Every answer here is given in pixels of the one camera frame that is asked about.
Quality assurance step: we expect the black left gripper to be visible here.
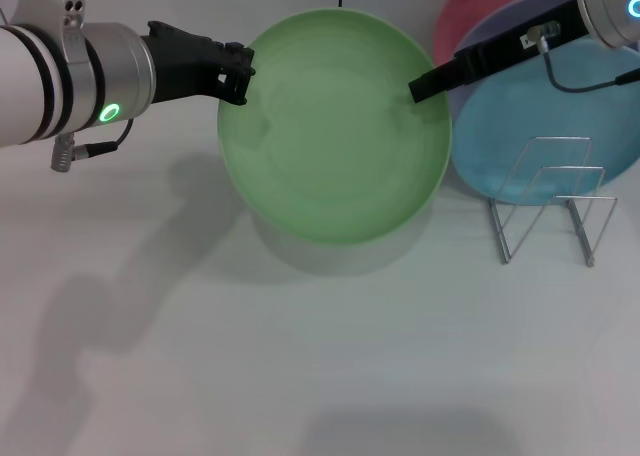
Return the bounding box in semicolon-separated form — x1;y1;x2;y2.
139;20;258;107

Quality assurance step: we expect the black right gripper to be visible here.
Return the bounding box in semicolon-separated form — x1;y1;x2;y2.
408;0;592;106

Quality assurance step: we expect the green plastic plate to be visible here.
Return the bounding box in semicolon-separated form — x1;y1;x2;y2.
216;8;454;245

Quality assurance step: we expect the pink plastic plate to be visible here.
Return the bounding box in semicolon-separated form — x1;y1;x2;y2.
433;0;582;70

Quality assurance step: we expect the purple plastic plate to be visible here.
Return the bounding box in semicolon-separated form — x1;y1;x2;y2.
452;0;584;97

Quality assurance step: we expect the blue plastic plate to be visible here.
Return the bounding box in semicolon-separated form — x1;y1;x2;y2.
451;35;640;207

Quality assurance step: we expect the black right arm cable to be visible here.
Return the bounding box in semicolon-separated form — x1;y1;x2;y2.
522;20;640;93

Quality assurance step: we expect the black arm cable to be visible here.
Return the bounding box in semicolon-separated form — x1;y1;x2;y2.
49;118;134;173
522;20;640;93

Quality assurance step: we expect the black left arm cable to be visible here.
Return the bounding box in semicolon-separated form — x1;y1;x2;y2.
49;118;134;173

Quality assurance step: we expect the silver wire plate rack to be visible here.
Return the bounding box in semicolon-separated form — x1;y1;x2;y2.
487;135;619;268

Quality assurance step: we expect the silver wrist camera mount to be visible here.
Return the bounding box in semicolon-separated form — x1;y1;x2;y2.
9;0;94;65

